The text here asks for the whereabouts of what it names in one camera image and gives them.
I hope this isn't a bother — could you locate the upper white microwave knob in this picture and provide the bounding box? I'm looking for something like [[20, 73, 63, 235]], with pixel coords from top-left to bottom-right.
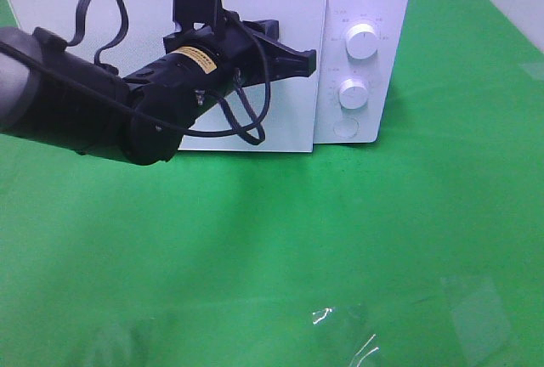
[[344, 21, 378, 59]]

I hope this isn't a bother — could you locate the white microwave knob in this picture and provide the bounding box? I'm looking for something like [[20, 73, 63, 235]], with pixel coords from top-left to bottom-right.
[[338, 79, 369, 110], [344, 21, 378, 59]]

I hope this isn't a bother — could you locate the white microwave door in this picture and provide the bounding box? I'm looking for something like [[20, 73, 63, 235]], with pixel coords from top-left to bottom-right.
[[8, 0, 326, 152]]

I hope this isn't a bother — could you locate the white microwave oven body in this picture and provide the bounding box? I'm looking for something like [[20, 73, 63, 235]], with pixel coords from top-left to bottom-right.
[[313, 0, 408, 147]]

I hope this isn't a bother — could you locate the green table cloth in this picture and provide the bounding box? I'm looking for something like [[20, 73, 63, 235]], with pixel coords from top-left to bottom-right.
[[1, 0, 543, 366]]

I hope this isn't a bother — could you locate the lower white microwave knob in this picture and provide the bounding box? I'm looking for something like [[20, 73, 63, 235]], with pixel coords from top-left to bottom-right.
[[338, 79, 369, 110]]

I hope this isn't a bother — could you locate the round white door-release button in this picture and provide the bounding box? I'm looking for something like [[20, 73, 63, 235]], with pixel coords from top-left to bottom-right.
[[333, 118, 359, 138]]

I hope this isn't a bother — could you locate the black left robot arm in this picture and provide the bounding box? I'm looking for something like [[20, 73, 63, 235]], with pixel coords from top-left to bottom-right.
[[1, 13, 317, 166]]

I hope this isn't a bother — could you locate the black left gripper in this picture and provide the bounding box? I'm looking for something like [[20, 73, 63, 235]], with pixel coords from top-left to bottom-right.
[[123, 11, 317, 129]]

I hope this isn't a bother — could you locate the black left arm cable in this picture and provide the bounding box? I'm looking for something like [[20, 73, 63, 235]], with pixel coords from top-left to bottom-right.
[[0, 0, 273, 147]]

